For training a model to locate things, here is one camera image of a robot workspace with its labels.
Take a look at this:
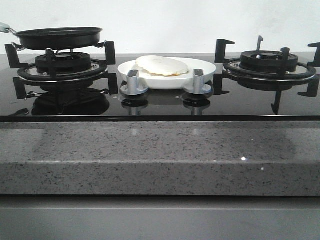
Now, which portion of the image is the white round plate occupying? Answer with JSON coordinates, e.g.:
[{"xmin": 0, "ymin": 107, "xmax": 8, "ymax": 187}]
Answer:
[{"xmin": 118, "ymin": 57, "xmax": 217, "ymax": 90}]

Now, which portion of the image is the fried egg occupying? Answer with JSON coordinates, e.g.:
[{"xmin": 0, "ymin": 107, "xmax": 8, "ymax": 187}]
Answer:
[{"xmin": 131, "ymin": 55, "xmax": 189, "ymax": 77}]

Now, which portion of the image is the left silver stove knob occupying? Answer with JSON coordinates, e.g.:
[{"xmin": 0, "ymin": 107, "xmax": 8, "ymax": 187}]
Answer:
[{"xmin": 120, "ymin": 69, "xmax": 148, "ymax": 96}]

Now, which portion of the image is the silver stove knob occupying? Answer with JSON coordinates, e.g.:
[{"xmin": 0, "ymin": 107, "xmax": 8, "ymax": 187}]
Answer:
[
  {"xmin": 183, "ymin": 68, "xmax": 212, "ymax": 95},
  {"xmin": 120, "ymin": 69, "xmax": 148, "ymax": 96}
]

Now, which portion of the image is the right silver stove knob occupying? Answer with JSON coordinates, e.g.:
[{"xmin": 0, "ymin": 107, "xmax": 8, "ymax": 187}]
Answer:
[{"xmin": 183, "ymin": 68, "xmax": 212, "ymax": 95}]

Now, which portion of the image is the black glass cooktop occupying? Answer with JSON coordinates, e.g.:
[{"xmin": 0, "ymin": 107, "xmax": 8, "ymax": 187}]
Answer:
[{"xmin": 0, "ymin": 54, "xmax": 320, "ymax": 122}]

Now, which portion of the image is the left black gas burner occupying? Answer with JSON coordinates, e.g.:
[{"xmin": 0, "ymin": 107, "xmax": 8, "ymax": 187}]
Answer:
[{"xmin": 35, "ymin": 52, "xmax": 92, "ymax": 74}]

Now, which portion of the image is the black gas burner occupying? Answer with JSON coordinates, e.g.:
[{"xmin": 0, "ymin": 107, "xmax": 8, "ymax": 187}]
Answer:
[
  {"xmin": 239, "ymin": 50, "xmax": 284, "ymax": 74},
  {"xmin": 35, "ymin": 52, "xmax": 92, "ymax": 74}
]

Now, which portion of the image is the right black gas burner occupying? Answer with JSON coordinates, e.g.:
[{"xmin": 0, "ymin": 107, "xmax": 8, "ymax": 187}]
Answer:
[{"xmin": 239, "ymin": 50, "xmax": 284, "ymax": 74}]

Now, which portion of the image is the left black pan support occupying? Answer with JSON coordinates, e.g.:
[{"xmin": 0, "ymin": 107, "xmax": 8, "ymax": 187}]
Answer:
[{"xmin": 5, "ymin": 41, "xmax": 116, "ymax": 100}]

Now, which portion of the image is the black pan support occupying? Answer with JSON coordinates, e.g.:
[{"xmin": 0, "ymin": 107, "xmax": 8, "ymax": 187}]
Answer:
[
  {"xmin": 5, "ymin": 41, "xmax": 116, "ymax": 100},
  {"xmin": 212, "ymin": 36, "xmax": 320, "ymax": 114}
]

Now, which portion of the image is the right black pan support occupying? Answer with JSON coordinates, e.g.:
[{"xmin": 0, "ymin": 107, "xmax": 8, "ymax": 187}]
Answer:
[{"xmin": 212, "ymin": 36, "xmax": 320, "ymax": 114}]

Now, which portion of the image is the black frying pan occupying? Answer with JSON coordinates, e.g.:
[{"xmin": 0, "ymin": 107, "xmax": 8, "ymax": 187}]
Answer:
[{"xmin": 0, "ymin": 23, "xmax": 103, "ymax": 50}]

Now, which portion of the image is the grey cabinet front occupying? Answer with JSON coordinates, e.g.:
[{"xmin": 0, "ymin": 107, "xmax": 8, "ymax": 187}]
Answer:
[{"xmin": 0, "ymin": 196, "xmax": 320, "ymax": 240}]

